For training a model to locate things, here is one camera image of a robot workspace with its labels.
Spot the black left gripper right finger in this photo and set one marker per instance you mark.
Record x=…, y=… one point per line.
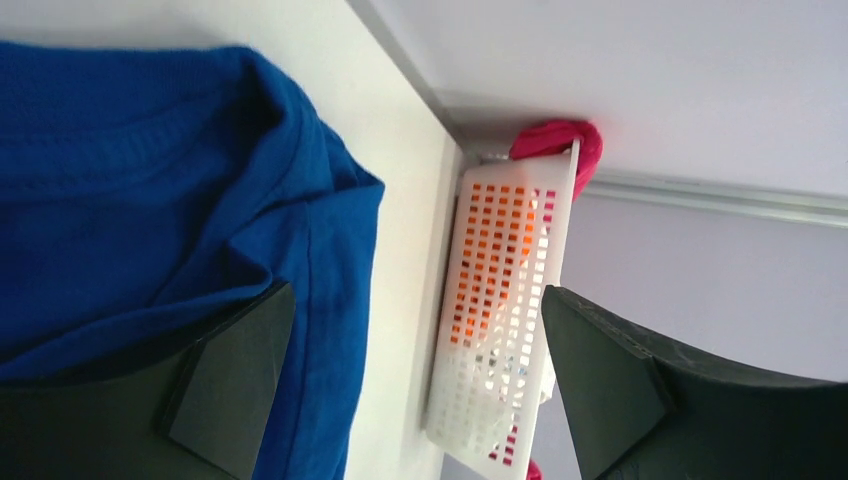
x=642, y=405

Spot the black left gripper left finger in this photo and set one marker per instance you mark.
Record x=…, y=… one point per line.
x=191, y=404

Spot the blue printed t shirt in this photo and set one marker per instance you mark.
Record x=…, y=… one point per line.
x=143, y=191

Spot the white plastic basket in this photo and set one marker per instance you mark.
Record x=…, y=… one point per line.
x=456, y=415

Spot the orange t shirt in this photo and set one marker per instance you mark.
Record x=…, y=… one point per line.
x=491, y=293

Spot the magenta t shirt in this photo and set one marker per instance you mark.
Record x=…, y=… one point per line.
x=556, y=142

